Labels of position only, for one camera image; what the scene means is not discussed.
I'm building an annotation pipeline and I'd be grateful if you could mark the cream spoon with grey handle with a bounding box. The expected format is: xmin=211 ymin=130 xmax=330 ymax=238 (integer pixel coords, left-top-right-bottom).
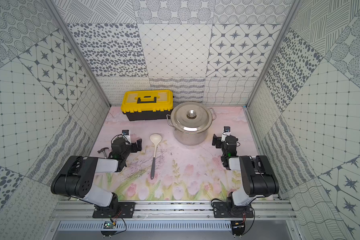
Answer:
xmin=150 ymin=134 xmax=162 ymax=180

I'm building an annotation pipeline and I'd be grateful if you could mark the stainless steel stock pot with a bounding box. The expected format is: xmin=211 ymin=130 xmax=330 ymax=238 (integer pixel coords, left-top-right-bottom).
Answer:
xmin=166 ymin=102 xmax=217 ymax=146

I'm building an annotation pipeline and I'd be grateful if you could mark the stainless steel pot lid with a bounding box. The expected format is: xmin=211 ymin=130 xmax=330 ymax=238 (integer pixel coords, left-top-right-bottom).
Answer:
xmin=170 ymin=102 xmax=216 ymax=133

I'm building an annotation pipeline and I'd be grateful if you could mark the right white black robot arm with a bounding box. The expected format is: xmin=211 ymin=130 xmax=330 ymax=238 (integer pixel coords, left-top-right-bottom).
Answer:
xmin=212 ymin=133 xmax=280 ymax=218

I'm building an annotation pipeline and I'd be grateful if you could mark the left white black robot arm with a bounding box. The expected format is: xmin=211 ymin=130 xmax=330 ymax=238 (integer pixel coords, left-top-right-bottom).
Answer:
xmin=51 ymin=134 xmax=142 ymax=220

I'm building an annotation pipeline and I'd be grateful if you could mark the small hammer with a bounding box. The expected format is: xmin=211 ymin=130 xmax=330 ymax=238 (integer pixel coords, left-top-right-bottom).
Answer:
xmin=98 ymin=147 xmax=109 ymax=159

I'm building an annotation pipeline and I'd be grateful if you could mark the yellow and black toolbox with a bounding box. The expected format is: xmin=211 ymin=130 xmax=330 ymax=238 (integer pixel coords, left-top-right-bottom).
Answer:
xmin=121 ymin=90 xmax=174 ymax=122

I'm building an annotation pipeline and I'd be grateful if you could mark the left small circuit board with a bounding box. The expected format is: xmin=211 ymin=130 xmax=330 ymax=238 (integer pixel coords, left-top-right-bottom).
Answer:
xmin=101 ymin=222 xmax=117 ymax=238

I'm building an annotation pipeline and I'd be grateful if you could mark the small circuit board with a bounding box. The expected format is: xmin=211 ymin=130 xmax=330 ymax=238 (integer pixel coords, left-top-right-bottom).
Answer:
xmin=231 ymin=221 xmax=246 ymax=237
xmin=101 ymin=222 xmax=117 ymax=238

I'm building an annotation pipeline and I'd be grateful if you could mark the right small circuit board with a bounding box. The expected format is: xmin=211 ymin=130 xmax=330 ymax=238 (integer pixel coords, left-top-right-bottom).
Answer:
xmin=231 ymin=221 xmax=246 ymax=237

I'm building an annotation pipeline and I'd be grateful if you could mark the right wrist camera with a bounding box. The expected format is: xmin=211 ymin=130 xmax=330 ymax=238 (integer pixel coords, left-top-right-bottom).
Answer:
xmin=222 ymin=126 xmax=231 ymax=142

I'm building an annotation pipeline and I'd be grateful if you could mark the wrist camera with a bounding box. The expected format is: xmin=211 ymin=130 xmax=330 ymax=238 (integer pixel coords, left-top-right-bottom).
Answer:
xmin=222 ymin=126 xmax=231 ymax=142
xmin=122 ymin=130 xmax=132 ymax=143

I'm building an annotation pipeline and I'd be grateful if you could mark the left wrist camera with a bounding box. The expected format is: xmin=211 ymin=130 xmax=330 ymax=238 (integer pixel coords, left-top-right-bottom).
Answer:
xmin=122 ymin=130 xmax=132 ymax=143

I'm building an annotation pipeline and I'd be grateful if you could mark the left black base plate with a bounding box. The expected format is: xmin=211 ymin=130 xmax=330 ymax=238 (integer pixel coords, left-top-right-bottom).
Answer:
xmin=92 ymin=202 xmax=136 ymax=219

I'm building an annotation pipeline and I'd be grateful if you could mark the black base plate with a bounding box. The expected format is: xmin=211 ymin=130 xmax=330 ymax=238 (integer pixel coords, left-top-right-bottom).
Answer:
xmin=92 ymin=202 xmax=136 ymax=219
xmin=211 ymin=201 xmax=254 ymax=219

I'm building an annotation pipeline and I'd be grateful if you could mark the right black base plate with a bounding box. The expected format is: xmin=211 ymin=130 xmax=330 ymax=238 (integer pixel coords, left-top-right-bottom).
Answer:
xmin=211 ymin=201 xmax=254 ymax=219

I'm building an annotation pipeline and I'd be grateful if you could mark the aluminium mounting rail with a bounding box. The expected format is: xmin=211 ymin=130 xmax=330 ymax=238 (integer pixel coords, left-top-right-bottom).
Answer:
xmin=50 ymin=200 xmax=297 ymax=221

